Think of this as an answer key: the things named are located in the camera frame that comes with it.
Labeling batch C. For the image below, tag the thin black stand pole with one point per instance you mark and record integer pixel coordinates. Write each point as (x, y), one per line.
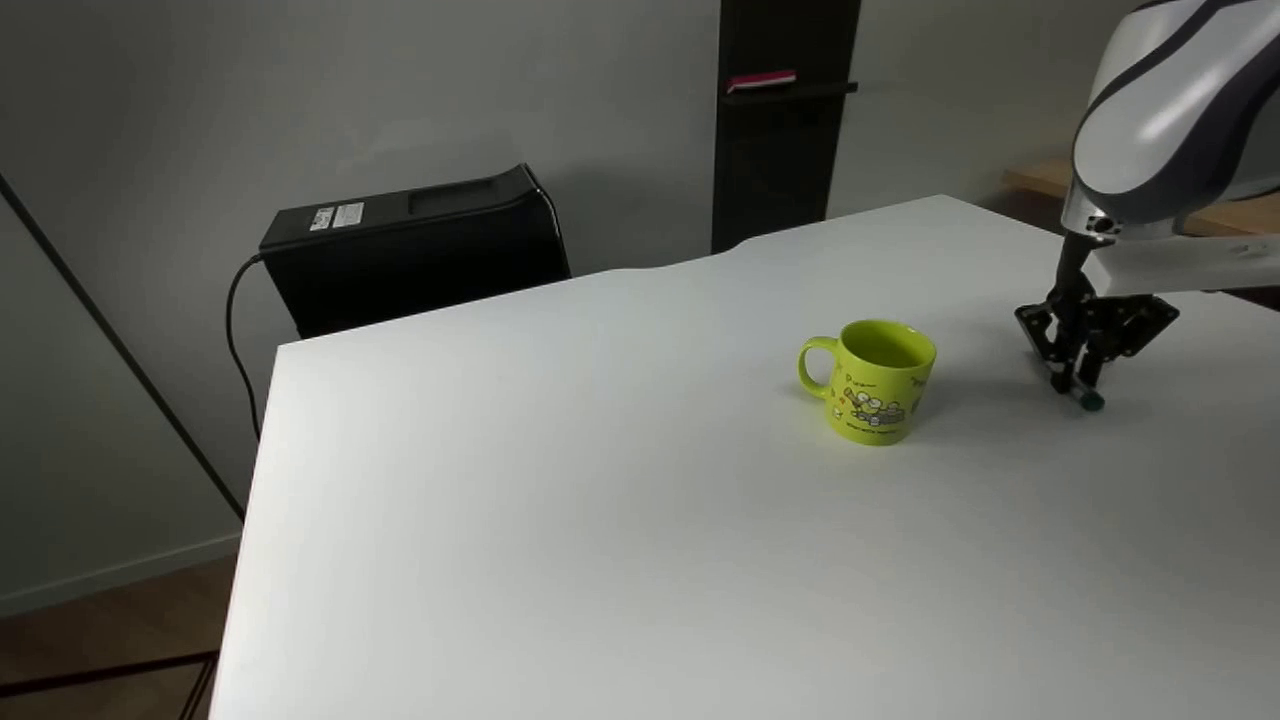
(122, 343)
(107, 674)

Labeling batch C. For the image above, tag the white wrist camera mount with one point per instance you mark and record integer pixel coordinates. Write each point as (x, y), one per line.
(1185, 268)

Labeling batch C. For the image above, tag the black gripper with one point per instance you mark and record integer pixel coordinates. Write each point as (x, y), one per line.
(1123, 320)

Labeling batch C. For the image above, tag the yellow-green mug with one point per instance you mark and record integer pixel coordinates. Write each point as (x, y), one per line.
(874, 401)

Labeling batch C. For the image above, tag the pink label strip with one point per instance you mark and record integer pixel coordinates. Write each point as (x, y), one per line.
(761, 83)

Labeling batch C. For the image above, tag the tall black cabinet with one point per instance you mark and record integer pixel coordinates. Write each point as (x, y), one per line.
(783, 160)

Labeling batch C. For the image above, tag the black computer case, white label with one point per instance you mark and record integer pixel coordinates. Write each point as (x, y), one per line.
(414, 261)

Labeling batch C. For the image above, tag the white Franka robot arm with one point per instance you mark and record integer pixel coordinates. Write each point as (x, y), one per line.
(1174, 123)

